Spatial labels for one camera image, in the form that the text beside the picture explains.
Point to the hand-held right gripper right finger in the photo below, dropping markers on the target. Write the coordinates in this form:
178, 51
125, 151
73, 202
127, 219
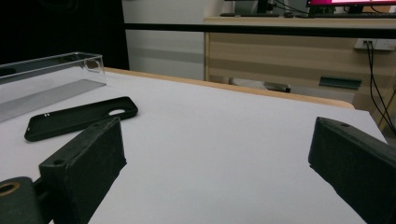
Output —
358, 161

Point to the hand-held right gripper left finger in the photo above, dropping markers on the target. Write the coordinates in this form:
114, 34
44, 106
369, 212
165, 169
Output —
84, 165

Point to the black phone case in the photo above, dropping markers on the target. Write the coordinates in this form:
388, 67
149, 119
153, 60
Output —
71, 119

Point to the clear plastic tray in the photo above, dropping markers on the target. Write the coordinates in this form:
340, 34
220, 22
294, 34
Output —
40, 93

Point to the white power strip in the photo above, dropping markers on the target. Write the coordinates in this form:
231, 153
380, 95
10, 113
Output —
384, 45

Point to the wooden desk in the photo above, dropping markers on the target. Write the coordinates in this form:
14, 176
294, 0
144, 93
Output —
280, 59

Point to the white cabinet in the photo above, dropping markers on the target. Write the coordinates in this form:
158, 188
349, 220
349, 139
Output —
162, 49

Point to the black curtain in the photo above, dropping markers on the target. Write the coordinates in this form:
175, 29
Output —
56, 28

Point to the black keyboard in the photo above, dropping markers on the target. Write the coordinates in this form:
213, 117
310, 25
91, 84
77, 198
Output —
249, 14
348, 15

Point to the computer monitor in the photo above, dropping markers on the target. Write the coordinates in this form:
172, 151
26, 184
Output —
351, 2

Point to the black monitor stand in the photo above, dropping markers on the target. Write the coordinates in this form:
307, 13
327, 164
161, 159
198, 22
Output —
264, 6

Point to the black horizontal frame bar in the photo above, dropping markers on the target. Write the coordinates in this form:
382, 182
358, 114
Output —
249, 30

